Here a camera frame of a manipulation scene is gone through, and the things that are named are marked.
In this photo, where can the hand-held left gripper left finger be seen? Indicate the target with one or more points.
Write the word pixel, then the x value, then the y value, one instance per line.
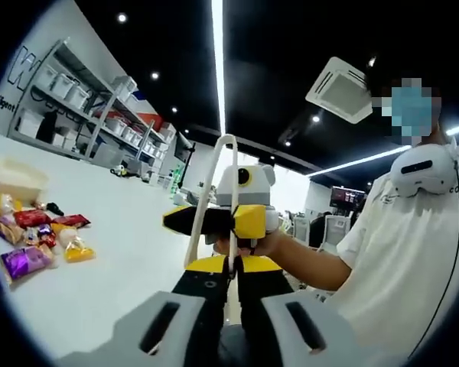
pixel 157 336

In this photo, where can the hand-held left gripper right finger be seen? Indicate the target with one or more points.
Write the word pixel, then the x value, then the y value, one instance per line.
pixel 290 332

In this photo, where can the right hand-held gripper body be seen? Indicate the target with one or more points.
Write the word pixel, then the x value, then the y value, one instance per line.
pixel 256 191

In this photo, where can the cream food tongs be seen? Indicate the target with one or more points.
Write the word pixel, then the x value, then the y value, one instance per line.
pixel 235 172

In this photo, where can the yellow bun food packet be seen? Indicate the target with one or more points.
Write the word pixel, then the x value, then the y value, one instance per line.
pixel 76 246
pixel 4 203

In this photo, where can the long red food packet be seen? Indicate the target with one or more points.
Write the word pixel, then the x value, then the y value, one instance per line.
pixel 70 220

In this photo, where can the black glossy food item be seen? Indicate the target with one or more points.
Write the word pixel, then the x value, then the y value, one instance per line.
pixel 55 209

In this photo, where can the small red food packet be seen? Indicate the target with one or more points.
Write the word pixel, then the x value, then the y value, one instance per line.
pixel 49 240

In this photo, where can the purple candy food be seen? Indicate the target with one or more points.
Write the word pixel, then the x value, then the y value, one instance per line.
pixel 46 230

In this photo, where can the blue white candy food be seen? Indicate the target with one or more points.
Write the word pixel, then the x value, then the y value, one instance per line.
pixel 32 236

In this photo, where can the large purple food packet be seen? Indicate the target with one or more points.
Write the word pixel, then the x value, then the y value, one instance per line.
pixel 25 262

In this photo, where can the cream plastic container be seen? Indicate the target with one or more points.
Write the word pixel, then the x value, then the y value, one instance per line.
pixel 19 179

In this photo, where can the person's right hand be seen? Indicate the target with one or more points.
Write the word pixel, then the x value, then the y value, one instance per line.
pixel 271 248

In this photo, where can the green plastic bottle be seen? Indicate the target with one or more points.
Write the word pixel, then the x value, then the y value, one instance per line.
pixel 175 181

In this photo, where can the person's blue jeans leg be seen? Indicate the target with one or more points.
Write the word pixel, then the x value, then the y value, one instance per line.
pixel 233 348

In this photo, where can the black monitor on pole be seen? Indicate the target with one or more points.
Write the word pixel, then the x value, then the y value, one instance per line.
pixel 184 149

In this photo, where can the white office chair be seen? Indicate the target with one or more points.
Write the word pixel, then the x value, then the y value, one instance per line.
pixel 336 229

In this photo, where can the ceiling air vent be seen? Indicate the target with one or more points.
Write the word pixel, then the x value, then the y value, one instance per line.
pixel 338 89

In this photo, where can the long ceiling light strip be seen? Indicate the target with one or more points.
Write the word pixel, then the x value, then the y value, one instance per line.
pixel 218 65

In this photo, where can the grey metal shelving rack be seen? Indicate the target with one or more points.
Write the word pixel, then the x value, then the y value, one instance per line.
pixel 99 114

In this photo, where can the black backpack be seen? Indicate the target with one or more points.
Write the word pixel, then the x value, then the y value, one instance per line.
pixel 46 128

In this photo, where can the white chest device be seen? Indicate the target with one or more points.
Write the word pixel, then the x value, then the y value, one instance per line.
pixel 420 172

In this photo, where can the white cardboard box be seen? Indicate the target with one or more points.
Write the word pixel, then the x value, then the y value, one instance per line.
pixel 28 123

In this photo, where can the dark wall screen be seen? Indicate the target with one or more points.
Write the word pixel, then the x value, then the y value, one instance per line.
pixel 347 197

